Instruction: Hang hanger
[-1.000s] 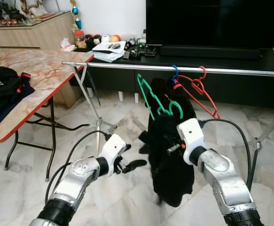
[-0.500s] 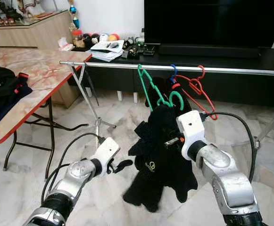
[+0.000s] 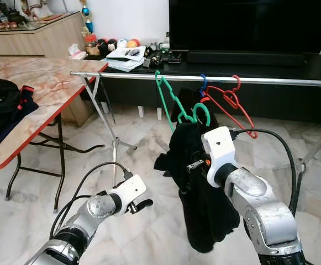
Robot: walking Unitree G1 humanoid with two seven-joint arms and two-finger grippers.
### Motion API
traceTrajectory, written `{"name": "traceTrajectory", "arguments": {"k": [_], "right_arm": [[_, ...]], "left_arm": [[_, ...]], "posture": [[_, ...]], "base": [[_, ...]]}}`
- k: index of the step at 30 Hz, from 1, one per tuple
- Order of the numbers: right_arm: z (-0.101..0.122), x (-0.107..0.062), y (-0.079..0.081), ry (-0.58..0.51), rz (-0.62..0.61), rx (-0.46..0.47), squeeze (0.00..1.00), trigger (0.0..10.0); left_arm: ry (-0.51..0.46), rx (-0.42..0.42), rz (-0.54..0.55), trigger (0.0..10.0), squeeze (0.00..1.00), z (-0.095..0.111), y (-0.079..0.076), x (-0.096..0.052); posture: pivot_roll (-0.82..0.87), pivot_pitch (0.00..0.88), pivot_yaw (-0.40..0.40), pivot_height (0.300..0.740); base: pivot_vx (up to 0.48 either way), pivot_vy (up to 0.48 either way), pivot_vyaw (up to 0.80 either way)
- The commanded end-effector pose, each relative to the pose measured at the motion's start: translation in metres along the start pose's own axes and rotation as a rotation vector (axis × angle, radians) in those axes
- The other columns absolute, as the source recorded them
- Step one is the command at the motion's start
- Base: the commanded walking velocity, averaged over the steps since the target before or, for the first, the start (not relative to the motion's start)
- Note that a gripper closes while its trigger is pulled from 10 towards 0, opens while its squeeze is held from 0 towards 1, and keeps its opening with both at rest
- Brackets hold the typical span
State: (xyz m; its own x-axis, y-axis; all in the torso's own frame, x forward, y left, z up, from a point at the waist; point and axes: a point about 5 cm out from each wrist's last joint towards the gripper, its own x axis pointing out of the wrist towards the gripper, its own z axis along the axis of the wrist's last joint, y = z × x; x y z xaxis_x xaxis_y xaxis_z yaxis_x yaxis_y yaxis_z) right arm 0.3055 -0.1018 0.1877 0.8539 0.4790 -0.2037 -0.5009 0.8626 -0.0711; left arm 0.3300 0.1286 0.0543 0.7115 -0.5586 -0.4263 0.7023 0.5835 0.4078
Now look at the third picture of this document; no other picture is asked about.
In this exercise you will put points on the white paper stack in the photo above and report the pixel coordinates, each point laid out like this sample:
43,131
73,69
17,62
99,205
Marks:
121,61

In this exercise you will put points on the gold trophy blue ball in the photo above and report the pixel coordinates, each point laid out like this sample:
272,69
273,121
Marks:
88,25

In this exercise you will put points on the pink white tissue pack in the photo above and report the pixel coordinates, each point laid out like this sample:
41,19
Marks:
77,53

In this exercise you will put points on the red lid snack jar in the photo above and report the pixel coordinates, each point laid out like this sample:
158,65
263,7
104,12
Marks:
91,47

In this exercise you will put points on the white porcelain figurine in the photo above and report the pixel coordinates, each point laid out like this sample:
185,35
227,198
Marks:
36,8

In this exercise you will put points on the light wood drawer cabinet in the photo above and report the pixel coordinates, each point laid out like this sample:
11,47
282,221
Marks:
38,38

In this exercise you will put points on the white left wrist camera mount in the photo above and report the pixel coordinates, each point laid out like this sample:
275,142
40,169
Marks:
130,187

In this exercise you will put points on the orange ball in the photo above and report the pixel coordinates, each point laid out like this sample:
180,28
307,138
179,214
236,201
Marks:
133,43

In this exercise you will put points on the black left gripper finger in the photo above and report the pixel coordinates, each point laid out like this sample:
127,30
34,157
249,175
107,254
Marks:
146,202
142,208

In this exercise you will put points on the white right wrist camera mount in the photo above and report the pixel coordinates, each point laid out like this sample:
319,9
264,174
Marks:
218,146

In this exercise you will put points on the green plastic clothes hanger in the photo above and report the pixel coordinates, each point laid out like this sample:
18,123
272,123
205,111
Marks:
203,104

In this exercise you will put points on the black soundbar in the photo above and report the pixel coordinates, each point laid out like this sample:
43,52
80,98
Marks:
243,58

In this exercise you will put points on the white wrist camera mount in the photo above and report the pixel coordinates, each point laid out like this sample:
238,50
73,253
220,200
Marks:
130,187
218,146

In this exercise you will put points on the dark ceramic teapot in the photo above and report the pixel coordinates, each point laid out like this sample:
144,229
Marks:
15,17

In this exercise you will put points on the black round plush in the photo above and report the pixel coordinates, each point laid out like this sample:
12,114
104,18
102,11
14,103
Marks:
108,47

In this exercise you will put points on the large black television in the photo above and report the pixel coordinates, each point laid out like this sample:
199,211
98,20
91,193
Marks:
243,27

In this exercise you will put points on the marble top folding table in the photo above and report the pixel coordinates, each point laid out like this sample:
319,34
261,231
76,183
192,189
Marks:
50,83

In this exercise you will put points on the white ball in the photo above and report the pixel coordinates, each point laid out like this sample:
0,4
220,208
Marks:
122,43

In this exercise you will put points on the black garment red collar band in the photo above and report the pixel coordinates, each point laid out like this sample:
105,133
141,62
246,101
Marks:
190,98

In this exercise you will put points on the blue clothes hanger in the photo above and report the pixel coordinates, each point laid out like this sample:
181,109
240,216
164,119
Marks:
205,83

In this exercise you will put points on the black electronic gadget pile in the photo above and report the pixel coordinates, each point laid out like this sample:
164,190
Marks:
163,55

